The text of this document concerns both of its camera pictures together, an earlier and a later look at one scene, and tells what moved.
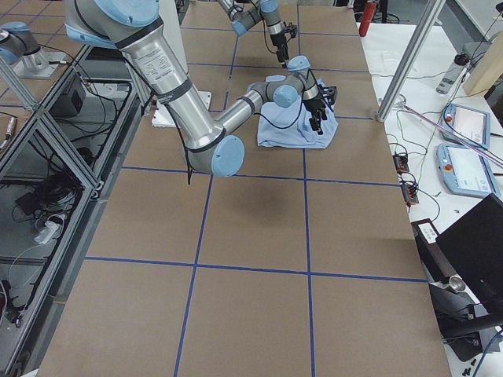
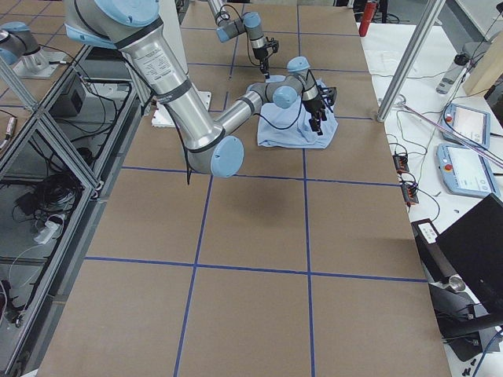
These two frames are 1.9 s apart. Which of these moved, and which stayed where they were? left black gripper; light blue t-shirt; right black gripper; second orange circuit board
Moved: left black gripper
Stayed: second orange circuit board; light blue t-shirt; right black gripper
